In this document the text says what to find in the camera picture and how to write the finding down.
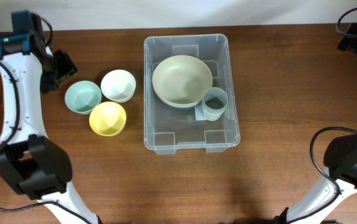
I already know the mint green cup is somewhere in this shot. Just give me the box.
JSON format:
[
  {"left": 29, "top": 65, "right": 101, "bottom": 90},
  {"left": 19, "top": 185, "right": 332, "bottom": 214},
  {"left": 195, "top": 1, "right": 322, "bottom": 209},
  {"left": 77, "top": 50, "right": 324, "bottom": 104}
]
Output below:
[{"left": 202, "top": 104, "right": 227, "bottom": 115}]

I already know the white label in bin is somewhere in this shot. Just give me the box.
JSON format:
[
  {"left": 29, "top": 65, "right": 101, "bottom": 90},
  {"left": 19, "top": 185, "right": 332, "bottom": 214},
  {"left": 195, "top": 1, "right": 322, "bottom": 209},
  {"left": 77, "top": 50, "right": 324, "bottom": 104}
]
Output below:
[{"left": 194, "top": 104, "right": 206, "bottom": 121}]

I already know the grey cup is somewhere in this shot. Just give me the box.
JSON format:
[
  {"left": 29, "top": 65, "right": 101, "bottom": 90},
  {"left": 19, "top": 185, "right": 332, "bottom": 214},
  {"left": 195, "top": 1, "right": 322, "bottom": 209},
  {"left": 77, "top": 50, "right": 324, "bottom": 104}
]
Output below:
[{"left": 202, "top": 87, "right": 228, "bottom": 106}]

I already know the white small bowl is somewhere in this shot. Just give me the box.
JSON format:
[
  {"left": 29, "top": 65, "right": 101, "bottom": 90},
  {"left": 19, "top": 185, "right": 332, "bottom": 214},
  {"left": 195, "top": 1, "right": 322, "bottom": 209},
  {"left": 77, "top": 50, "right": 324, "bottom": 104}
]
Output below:
[{"left": 100, "top": 70, "right": 136, "bottom": 103}]

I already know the mint green small bowl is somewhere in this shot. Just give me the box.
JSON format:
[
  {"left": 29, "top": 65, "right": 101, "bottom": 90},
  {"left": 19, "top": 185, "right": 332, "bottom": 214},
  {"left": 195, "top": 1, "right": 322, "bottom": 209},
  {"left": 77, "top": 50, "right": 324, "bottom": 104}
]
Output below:
[{"left": 64, "top": 80, "right": 102, "bottom": 114}]

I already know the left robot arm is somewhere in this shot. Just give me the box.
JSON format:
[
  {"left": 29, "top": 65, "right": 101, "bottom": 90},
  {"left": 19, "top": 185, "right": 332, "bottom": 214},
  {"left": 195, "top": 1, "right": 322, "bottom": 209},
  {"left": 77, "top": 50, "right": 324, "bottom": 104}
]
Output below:
[{"left": 0, "top": 11, "right": 100, "bottom": 223}]

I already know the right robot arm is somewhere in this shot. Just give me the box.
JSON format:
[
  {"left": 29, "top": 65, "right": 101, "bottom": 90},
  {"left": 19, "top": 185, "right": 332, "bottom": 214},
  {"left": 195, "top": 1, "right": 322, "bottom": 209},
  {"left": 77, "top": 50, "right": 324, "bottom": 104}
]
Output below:
[{"left": 273, "top": 24, "right": 357, "bottom": 223}]

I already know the cream plate bottom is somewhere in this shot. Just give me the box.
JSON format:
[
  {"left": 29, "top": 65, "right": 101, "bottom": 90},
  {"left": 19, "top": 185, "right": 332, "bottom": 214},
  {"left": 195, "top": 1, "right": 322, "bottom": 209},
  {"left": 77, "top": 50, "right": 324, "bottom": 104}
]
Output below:
[{"left": 155, "top": 90, "right": 206, "bottom": 106}]

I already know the blue plate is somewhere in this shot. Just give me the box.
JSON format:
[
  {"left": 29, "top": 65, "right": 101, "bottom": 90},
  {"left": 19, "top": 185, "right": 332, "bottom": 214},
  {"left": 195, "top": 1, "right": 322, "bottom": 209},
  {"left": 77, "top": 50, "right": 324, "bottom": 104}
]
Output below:
[{"left": 163, "top": 101, "right": 197, "bottom": 110}]

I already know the clear plastic storage bin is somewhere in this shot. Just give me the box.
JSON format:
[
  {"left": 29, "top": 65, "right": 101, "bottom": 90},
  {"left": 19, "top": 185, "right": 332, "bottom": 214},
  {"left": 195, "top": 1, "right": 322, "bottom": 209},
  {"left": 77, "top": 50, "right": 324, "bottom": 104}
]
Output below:
[{"left": 144, "top": 34, "right": 240, "bottom": 154}]

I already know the yellow small bowl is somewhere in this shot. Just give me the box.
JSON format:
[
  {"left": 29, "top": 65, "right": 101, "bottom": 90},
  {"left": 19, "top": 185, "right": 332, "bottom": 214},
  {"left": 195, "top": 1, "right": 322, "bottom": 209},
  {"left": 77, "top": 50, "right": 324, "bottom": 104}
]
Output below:
[{"left": 89, "top": 101, "right": 127, "bottom": 136}]

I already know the cream cup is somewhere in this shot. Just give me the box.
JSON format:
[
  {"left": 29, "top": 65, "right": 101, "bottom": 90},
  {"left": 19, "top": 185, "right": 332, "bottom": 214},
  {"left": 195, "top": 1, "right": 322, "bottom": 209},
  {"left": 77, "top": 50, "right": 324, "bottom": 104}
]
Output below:
[{"left": 204, "top": 111, "right": 222, "bottom": 121}]

